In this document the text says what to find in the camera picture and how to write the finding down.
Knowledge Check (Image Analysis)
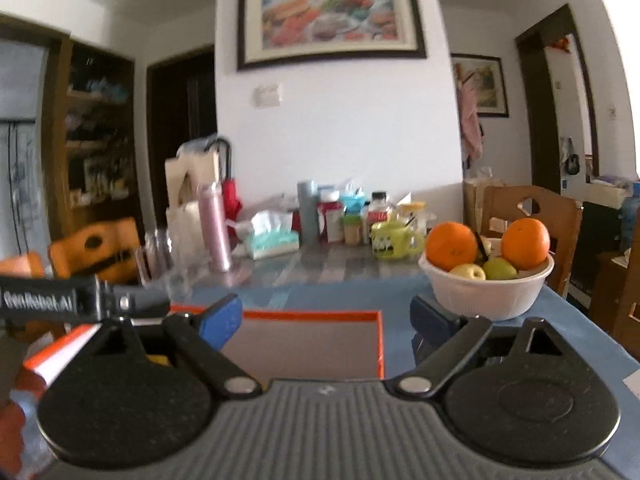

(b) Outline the orange in bowl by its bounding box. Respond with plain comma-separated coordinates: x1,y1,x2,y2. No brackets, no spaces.
500,218,550,271
425,222,478,271

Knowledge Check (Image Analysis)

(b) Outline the teal tissue box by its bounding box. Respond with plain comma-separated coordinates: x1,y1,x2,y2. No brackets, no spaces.
243,210,299,261

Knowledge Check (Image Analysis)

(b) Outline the yellow apple in bowl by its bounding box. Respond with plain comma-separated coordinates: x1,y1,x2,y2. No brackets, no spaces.
449,263,486,281

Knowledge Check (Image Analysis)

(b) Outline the orange cardboard box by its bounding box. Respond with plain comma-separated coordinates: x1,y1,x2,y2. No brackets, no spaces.
22,303,386,391

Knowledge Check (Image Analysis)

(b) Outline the wooden chair right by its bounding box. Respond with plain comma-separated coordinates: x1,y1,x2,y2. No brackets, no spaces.
480,185,582,296

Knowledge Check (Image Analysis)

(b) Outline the wooden display cabinet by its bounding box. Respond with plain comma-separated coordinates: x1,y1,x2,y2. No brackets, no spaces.
1,15,142,258

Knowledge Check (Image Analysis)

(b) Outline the red label bottle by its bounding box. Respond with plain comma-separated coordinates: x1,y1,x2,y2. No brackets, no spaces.
318,190,345,244

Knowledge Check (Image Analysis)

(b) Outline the framed food painting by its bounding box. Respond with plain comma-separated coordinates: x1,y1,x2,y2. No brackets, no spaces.
236,0,426,70

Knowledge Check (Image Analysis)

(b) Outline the grey tall bottle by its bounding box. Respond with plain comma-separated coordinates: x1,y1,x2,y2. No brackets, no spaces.
297,180,319,246

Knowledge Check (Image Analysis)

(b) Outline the red folded umbrella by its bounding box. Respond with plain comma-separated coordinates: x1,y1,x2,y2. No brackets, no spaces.
205,134,243,221

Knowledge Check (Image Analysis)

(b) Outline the green cartoon mug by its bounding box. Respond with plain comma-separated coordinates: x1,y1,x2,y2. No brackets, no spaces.
370,220,425,260

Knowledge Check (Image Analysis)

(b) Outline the clear glass jar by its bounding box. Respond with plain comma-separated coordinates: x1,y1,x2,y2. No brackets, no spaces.
134,229,174,286

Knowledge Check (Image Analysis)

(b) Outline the orange in bowl left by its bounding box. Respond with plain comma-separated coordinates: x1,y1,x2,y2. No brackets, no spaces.
425,222,478,271

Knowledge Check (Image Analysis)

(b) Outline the white fruit bowl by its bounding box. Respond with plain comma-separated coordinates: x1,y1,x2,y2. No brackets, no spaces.
418,256,554,321

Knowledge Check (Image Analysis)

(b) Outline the orange in bowl right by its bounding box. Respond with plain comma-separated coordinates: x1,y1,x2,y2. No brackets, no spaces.
500,218,550,271

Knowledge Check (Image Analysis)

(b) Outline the small green lid jar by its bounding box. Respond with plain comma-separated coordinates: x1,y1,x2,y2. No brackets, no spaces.
343,214,362,246

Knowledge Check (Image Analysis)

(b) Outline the green pear in bowl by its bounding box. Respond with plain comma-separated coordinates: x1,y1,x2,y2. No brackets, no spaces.
483,257,518,281

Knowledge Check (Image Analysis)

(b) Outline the wooden chair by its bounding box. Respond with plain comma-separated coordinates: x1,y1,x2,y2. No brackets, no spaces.
480,185,582,296
48,218,140,285

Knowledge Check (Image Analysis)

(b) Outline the black cap white bottle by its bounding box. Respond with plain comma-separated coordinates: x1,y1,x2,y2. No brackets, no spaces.
366,191,395,240

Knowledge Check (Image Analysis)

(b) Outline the blue star tablecloth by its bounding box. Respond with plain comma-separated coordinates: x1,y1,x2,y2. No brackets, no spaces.
144,278,640,470

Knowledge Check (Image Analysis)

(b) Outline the wooden chair left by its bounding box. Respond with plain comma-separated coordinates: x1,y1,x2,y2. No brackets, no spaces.
48,218,140,285

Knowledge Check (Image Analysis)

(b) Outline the beige paper bag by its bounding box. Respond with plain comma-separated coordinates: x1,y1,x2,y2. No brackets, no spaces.
165,151,220,208

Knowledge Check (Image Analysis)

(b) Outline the pink hanging cloth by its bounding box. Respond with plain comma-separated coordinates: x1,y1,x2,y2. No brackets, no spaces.
454,63,483,167

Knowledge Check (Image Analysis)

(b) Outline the person's left hand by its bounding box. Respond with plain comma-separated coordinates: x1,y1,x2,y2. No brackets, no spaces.
1,367,47,478

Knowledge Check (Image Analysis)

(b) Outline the small framed picture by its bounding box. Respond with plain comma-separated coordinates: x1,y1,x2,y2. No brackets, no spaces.
450,53,509,118

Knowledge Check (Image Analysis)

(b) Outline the white wall switch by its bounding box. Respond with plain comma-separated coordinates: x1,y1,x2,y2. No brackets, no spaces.
253,84,282,108

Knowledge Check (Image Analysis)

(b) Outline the pink thermos bottle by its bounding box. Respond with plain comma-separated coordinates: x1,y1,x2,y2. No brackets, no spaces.
196,183,232,272

